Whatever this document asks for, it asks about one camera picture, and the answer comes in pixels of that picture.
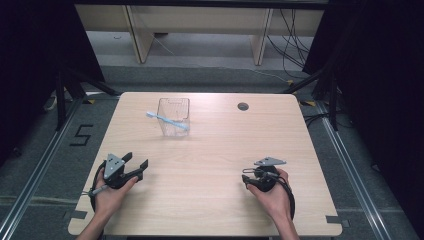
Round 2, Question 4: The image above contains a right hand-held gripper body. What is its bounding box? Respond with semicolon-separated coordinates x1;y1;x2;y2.
248;156;288;193

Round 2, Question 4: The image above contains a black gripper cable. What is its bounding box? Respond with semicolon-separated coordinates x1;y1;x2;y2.
273;173;297;221
88;161;108;213

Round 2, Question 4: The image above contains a beige wooden desk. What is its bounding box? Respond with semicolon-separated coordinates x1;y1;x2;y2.
73;3;325;67

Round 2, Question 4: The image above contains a black metal stand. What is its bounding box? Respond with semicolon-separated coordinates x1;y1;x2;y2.
279;64;340;132
54;65;122;132

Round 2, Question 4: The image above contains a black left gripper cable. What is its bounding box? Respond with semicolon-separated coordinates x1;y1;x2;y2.
88;161;108;213

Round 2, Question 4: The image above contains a bundle of black cables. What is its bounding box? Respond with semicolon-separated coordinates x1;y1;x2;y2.
265;8;312;80

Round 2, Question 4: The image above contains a person's right hand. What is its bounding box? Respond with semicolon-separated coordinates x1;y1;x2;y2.
246;167;293;221

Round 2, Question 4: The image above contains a metal floor rail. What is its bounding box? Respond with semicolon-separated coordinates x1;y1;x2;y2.
315;100;394;240
0;98;83;240

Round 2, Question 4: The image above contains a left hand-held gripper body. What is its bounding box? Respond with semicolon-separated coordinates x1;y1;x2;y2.
101;153;138;191

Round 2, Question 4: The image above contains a clear plastic container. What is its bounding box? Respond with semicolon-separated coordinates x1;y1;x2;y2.
156;97;191;138

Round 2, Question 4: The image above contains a black curtain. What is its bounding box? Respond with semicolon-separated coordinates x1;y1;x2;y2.
0;0;106;168
302;0;424;240

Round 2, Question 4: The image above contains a black tape strip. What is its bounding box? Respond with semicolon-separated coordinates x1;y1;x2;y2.
62;209;88;222
325;215;350;229

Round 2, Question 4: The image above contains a light blue toothbrush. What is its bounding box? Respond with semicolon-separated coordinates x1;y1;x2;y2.
145;111;191;132

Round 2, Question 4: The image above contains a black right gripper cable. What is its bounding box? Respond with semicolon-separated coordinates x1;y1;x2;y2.
273;173;297;221

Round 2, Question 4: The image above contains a person's left hand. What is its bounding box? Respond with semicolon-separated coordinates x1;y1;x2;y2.
89;175;140;221

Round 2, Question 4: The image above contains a silver cable plug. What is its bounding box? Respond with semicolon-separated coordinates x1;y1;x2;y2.
81;184;110;197

